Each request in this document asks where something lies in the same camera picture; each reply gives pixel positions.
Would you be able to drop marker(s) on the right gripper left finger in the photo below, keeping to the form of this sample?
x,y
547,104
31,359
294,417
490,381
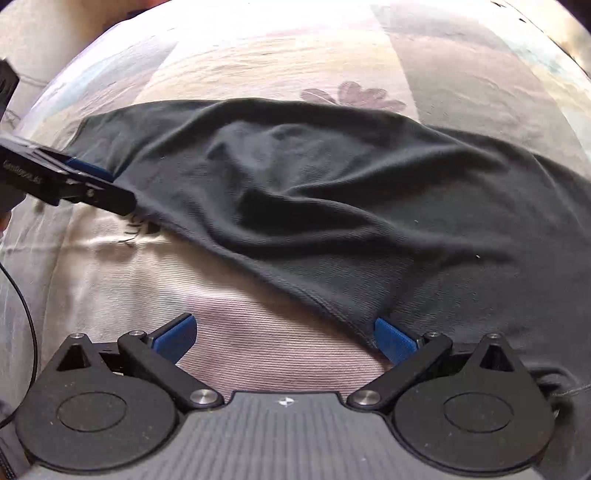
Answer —
x,y
153,356

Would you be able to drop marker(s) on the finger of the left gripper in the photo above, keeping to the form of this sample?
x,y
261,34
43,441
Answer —
x,y
89,169
99,194

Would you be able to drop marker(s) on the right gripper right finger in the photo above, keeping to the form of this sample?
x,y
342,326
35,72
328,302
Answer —
x,y
413,356

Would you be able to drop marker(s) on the dark grey trousers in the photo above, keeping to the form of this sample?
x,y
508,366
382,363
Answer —
x,y
358,213

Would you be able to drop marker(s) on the pastel patchwork bed sheet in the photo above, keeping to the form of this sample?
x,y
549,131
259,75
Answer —
x,y
471,66

